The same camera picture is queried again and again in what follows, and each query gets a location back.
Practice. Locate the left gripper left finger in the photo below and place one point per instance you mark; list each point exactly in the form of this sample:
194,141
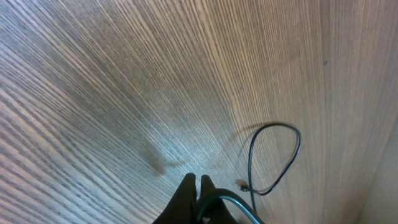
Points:
180,207

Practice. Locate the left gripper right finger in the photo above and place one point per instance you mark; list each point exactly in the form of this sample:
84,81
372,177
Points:
214,209

